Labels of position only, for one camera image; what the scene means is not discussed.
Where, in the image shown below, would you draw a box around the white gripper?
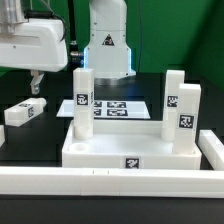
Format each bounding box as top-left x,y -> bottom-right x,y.
0,19 -> 68,95

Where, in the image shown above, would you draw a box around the white desk top tray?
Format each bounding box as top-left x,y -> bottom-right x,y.
62,119 -> 202,170

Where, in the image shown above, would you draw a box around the white block left edge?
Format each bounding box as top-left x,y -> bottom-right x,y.
0,125 -> 5,147

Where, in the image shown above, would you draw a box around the white marker sheet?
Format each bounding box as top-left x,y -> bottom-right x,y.
55,99 -> 152,120

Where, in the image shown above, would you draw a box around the white L-shaped fence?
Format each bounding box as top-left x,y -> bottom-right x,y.
0,129 -> 224,199

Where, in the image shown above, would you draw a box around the black cables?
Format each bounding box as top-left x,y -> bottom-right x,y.
24,0 -> 84,64

